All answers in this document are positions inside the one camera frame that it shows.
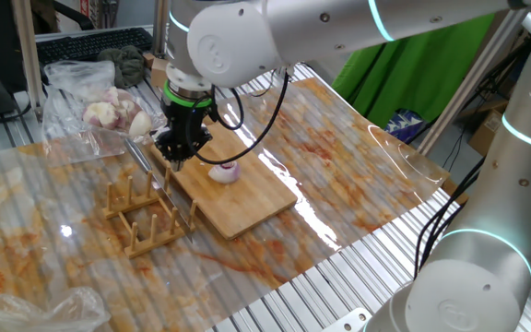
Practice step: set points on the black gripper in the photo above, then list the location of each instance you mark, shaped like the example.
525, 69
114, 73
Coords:
189, 120

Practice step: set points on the steel cleaver knife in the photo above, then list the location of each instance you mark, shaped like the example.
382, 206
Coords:
138, 157

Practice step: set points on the red onion wedge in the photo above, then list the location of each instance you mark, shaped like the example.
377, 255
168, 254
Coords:
224, 174

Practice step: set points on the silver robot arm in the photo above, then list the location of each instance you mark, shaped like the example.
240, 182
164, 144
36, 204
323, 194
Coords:
477, 286

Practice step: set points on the clear bag of onions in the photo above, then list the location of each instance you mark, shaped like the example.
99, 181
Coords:
72, 78

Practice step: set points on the white onion half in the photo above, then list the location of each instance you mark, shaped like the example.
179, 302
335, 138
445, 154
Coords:
140, 124

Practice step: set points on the pink peeled onion piece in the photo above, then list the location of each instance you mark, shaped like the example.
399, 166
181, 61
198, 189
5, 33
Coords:
111, 96
129, 108

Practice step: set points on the wooden cube block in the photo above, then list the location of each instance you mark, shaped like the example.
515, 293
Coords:
158, 74

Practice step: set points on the bamboo cutting board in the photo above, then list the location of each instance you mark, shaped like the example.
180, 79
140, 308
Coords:
247, 207

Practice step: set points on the large peeled onion chunk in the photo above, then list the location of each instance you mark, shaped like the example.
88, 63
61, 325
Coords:
102, 115

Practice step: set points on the small wooden block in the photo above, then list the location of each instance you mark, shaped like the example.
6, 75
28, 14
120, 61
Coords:
149, 60

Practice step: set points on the wooden peg dish rack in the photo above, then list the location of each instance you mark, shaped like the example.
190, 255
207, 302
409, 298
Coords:
155, 242

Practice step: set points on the dark green cloth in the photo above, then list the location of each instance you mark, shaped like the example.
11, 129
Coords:
125, 67

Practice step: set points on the black keyboard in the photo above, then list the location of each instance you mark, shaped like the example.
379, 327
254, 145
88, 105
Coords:
90, 46

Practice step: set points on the black chair armrest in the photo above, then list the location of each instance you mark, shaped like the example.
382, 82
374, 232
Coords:
74, 16

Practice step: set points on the clear plastic table sheet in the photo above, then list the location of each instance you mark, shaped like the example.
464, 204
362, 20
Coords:
362, 161

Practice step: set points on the blue white patterned bag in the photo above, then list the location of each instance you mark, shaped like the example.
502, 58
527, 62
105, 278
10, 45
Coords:
404, 125

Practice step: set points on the crumpled clear plastic bag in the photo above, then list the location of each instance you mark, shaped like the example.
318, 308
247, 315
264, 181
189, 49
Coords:
39, 313

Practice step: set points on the green backdrop cloth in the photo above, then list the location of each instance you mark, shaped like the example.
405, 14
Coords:
413, 78

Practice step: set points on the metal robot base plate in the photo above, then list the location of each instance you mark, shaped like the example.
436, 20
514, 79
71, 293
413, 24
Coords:
346, 323

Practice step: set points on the slanted aluminium frame post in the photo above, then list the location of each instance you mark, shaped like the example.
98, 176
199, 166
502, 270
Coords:
468, 87

